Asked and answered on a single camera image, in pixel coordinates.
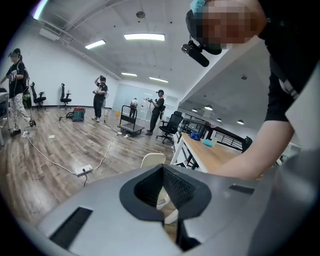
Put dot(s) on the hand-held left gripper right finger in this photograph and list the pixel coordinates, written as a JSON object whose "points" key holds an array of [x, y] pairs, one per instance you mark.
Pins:
{"points": [[215, 207]]}

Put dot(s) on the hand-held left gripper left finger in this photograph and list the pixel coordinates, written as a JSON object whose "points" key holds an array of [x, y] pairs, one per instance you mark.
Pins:
{"points": [[107, 225]]}

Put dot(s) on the person's left forearm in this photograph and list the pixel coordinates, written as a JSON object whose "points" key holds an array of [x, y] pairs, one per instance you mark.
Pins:
{"points": [[265, 150]]}

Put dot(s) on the white power strip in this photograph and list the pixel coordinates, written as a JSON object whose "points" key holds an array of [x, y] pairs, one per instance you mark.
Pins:
{"points": [[83, 170]]}

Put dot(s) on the teal cloth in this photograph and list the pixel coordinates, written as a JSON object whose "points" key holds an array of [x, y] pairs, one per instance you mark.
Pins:
{"points": [[209, 142]]}

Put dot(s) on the black metal railing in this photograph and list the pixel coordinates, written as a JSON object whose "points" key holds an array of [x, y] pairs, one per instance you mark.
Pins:
{"points": [[225, 138]]}

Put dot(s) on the blue bag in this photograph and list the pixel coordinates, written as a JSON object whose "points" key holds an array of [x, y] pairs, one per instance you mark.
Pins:
{"points": [[195, 136]]}

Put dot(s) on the cream plastic chair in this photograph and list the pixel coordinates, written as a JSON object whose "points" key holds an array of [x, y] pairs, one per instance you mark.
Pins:
{"points": [[152, 160]]}

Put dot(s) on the round pendant lamp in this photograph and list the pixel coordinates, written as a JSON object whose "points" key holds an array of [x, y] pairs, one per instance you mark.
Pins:
{"points": [[208, 107], [240, 122]]}

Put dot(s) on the black office chair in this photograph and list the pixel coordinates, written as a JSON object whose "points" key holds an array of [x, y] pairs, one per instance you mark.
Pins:
{"points": [[37, 97], [65, 97], [172, 125]]}

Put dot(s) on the black flat platform cart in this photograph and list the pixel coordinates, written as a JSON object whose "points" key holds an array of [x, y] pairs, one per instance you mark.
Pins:
{"points": [[130, 128]]}

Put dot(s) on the yellow bucket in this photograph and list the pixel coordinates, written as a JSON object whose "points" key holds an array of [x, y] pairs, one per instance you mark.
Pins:
{"points": [[117, 113]]}

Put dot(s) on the green and red vacuum cleaner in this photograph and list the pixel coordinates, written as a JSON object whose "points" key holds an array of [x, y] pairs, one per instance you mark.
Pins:
{"points": [[78, 115]]}

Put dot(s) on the long ceiling light panel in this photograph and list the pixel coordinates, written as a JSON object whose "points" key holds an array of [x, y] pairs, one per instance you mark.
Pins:
{"points": [[144, 37], [95, 44], [129, 74], [158, 79]]}

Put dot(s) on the person's black t-shirt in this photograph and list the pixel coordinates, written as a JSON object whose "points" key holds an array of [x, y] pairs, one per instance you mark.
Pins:
{"points": [[287, 50]]}

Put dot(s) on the person's head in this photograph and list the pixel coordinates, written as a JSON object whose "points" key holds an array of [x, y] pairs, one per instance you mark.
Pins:
{"points": [[225, 22]]}

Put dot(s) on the white air conditioner unit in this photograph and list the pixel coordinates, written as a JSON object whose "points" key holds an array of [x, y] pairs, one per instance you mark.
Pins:
{"points": [[49, 33]]}

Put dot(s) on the blue hair clip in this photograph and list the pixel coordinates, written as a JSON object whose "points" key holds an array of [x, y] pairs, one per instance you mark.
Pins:
{"points": [[197, 5]]}

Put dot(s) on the wooden table with white frame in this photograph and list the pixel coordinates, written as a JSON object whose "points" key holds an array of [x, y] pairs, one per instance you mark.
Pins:
{"points": [[207, 155]]}

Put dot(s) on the black head-worn camera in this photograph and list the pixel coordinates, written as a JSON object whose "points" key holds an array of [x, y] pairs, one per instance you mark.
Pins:
{"points": [[195, 53]]}

